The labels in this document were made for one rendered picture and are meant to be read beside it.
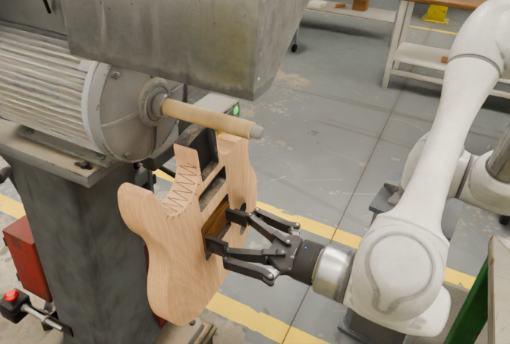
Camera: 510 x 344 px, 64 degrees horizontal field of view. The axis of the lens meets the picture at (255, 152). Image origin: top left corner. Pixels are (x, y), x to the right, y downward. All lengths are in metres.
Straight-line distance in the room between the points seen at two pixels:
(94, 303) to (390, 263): 0.88
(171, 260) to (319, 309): 1.41
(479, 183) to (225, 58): 1.04
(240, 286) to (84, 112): 1.48
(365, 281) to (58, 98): 0.60
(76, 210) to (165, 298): 0.35
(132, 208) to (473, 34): 0.72
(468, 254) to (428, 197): 1.98
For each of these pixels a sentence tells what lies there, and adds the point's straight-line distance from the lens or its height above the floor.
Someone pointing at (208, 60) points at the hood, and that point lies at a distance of 0.52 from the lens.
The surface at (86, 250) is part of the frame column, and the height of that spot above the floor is 0.86.
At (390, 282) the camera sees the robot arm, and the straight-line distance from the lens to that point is 0.52.
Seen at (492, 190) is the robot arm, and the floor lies 0.91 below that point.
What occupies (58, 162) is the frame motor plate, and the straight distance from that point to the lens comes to 0.92.
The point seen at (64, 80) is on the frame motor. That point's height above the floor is 1.31.
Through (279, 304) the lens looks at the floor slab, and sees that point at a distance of 2.03.
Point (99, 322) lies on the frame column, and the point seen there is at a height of 0.59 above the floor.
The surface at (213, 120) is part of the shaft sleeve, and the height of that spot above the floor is 1.26.
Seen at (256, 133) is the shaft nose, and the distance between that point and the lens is 0.70.
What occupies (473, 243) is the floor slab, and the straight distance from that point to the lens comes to 2.68.
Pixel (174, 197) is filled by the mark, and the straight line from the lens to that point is 0.69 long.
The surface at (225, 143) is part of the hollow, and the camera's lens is 0.78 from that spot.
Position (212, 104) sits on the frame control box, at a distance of 1.11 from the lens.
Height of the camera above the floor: 1.60
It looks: 32 degrees down
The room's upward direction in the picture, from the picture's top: 4 degrees clockwise
